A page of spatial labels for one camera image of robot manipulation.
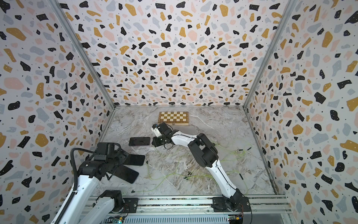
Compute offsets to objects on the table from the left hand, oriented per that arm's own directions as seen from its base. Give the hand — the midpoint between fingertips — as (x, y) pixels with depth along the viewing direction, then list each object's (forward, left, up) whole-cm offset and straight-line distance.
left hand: (126, 156), depth 78 cm
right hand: (+15, -10, -12) cm, 22 cm away
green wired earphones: (-6, -34, -14) cm, 37 cm away
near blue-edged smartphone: (-5, +3, -14) cm, 15 cm away
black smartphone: (+4, 0, -13) cm, 13 cm away
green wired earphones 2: (+8, -71, -14) cm, 73 cm away
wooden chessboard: (+37, -24, -10) cm, 45 cm away
